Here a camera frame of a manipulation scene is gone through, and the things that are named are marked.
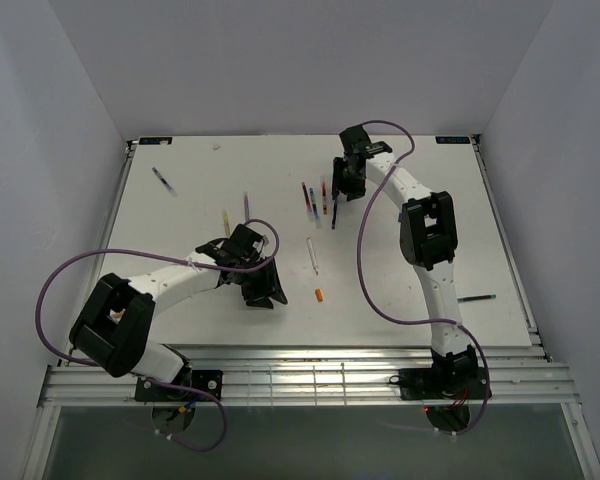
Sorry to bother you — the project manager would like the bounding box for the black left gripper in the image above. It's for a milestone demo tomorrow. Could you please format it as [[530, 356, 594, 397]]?
[[235, 255, 288, 309]]

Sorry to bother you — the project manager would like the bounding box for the purple gel pen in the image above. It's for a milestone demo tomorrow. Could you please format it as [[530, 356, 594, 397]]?
[[331, 198, 339, 230]]

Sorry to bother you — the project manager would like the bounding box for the light blue gel pen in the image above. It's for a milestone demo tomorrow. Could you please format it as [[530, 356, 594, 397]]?
[[309, 188, 321, 229]]

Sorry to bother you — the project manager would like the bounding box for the orange red gel pen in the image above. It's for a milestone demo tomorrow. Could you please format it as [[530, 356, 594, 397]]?
[[320, 175, 329, 217]]

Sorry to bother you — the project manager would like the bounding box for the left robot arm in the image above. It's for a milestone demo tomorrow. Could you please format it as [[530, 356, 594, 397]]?
[[69, 224, 288, 400]]

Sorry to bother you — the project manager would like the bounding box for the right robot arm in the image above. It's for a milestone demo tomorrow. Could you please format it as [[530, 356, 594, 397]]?
[[332, 124, 487, 398]]

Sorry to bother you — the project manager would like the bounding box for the yellow pen on table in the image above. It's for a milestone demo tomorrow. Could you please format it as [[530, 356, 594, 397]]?
[[222, 210, 231, 239]]

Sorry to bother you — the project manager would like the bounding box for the violet pen on table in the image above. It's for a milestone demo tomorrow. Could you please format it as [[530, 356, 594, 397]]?
[[243, 191, 251, 223]]

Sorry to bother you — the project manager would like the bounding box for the blue pen far left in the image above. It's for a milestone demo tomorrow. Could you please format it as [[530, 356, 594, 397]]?
[[151, 167, 178, 197]]

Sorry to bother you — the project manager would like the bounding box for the green pen on table edge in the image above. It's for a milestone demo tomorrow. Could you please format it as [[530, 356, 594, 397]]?
[[457, 294, 497, 303]]

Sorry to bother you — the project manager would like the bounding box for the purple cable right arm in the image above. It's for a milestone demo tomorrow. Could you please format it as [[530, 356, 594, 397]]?
[[355, 118, 492, 437]]

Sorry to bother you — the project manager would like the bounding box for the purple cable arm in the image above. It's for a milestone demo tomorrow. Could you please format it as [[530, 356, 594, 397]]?
[[355, 118, 492, 437], [34, 218, 281, 453]]

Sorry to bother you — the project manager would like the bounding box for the aluminium frame rail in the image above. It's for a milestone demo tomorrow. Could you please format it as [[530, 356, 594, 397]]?
[[39, 345, 580, 407]]

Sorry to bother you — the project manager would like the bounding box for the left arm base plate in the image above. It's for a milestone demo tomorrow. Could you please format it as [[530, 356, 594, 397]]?
[[133, 368, 224, 404]]

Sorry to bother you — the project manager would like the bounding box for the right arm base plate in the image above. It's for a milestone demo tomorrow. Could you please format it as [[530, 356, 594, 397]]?
[[388, 368, 492, 400]]

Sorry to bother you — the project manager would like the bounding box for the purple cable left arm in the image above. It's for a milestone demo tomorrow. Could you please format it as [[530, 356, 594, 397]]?
[[34, 218, 281, 453]]

